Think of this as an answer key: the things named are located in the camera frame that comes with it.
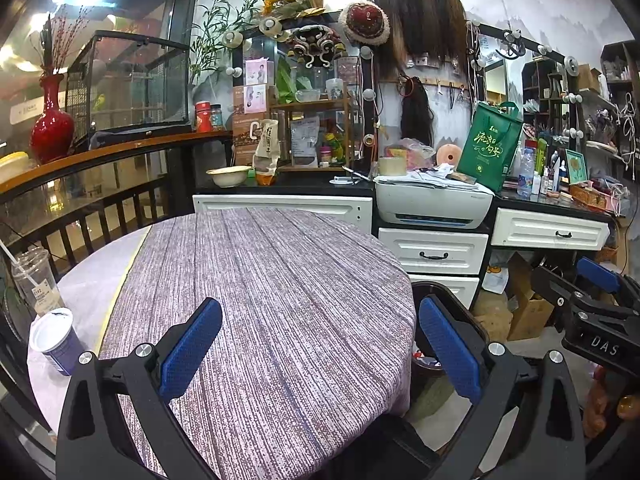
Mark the large tape roll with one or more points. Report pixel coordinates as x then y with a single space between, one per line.
392 167

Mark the white stapler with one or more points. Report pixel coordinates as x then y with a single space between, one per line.
342 179

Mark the long white cabinet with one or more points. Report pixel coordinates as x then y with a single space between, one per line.
280 205

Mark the beige snack bag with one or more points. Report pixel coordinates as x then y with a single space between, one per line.
265 150

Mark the dark packet with white label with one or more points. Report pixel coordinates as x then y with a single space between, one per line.
304 142

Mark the small tape roll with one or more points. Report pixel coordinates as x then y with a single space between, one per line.
369 140

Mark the red vase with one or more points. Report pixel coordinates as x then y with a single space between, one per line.
52 135

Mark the framed sunflower picture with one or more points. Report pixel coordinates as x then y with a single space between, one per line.
576 167

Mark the yellow bottle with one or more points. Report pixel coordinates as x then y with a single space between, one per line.
332 146

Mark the pink printed box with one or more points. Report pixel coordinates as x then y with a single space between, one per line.
259 72
255 99

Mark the pink round disc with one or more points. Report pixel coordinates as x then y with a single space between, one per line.
448 155

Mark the pile of papers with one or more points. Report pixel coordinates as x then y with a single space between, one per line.
435 180

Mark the red fur-trimmed hat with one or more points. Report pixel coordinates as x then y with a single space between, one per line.
364 22

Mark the dark wooden wall shelf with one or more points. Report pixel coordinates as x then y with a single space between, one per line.
620 60

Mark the wooden shelf rack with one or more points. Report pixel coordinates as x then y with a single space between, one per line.
310 106

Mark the small white bottle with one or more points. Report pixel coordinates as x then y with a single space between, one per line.
536 182

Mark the tall green box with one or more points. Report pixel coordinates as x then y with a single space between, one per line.
540 155

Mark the glass cup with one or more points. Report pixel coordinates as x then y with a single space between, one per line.
307 96

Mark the large green leaves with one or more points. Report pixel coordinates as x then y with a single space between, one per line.
289 80

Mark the cardboard boxes under desk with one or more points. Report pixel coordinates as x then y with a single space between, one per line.
530 310

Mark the blue paper cup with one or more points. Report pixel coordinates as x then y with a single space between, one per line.
62 352

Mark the clear water bottle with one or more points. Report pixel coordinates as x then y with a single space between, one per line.
525 175

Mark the vanity mirror with bulbs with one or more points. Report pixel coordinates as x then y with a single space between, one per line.
367 67
500 80

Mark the clear plastic cup with straw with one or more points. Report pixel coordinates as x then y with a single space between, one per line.
35 280

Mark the dried flower branches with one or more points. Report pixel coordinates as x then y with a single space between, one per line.
60 45

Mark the rack of hair extensions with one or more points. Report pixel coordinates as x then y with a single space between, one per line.
420 25

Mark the brown cardboard box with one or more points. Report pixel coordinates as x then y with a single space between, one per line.
242 140

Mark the yellow lidded container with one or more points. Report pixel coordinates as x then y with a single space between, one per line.
15 167

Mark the curved wooden ledge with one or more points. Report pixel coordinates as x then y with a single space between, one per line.
100 155

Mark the person's right hand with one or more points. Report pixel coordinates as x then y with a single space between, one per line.
595 410

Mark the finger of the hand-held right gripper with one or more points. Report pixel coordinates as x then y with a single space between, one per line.
597 274
550 285

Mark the purple striped tablecloth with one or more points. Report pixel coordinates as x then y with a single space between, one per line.
280 310

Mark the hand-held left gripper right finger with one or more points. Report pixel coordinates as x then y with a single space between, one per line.
447 350

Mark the green bamboo plant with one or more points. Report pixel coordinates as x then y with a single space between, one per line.
215 35

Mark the black countertop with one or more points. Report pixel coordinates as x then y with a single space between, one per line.
310 187

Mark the white bag with yellow cartoon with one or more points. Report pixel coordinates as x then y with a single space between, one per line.
495 276

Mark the black hanging wig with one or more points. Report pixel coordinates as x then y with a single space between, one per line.
416 115

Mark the clear plastic bag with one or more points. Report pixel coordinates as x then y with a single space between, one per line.
410 152

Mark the pink lid jar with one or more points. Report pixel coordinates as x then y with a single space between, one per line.
325 157

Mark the cream bowl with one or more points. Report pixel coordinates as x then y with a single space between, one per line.
227 176

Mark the small glass jar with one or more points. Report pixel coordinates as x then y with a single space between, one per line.
216 119

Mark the white printer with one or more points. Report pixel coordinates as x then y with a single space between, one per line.
430 205

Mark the wooden basket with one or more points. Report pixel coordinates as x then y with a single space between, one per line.
590 197

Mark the black wooden railing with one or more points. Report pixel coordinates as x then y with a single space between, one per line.
75 230

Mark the white drawer unit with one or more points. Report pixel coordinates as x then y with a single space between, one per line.
430 250

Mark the red tin can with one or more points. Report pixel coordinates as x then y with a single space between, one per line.
203 117

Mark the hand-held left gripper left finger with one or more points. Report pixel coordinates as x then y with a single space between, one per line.
192 345

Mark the black framed glass terrarium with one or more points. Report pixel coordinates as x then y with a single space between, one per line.
130 90

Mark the ornate beaded headdress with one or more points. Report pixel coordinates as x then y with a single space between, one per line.
315 42

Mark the green tote bag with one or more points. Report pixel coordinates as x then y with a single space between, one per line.
487 150

